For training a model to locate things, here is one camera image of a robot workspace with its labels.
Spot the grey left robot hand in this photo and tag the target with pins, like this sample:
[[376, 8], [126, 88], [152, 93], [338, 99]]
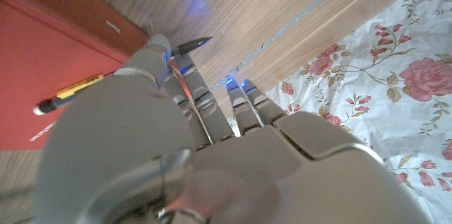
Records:
[[247, 167]]

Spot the black mechanical pencil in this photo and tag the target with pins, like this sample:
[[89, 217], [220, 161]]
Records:
[[190, 45]]

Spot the red notebook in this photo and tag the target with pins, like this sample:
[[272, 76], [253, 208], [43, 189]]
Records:
[[42, 47]]

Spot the floral backdrop cloth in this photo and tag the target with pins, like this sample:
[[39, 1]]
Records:
[[388, 93]]

